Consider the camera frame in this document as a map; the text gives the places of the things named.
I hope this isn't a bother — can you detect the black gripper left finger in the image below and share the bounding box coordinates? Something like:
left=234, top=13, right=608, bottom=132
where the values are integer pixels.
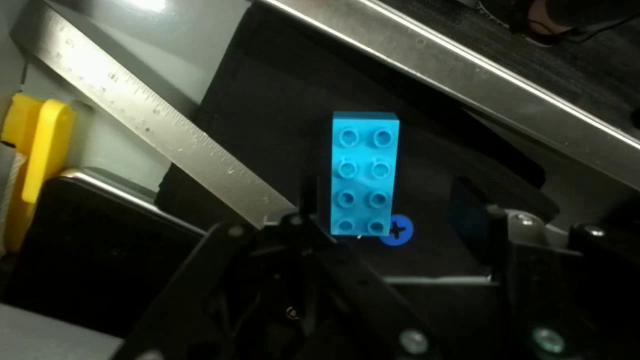
left=110, top=175, right=443, bottom=360

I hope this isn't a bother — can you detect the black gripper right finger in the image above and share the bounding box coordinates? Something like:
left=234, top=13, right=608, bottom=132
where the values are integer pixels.
left=449, top=176, right=640, bottom=360

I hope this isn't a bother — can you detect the blue toy brick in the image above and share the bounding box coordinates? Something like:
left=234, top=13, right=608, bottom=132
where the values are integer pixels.
left=328, top=111, right=401, bottom=240

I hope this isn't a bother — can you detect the open metal drawer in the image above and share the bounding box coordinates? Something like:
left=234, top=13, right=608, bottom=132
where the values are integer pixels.
left=0, top=0, right=640, bottom=360

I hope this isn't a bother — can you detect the black tray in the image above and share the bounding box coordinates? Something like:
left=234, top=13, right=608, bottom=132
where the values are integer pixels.
left=0, top=169, right=209, bottom=338

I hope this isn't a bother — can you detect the steel ruler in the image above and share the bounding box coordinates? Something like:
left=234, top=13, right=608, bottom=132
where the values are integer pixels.
left=10, top=0, right=299, bottom=232

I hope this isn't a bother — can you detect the yellow plastic tool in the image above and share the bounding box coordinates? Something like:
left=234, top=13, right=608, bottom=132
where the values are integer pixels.
left=0, top=92, right=76, bottom=256

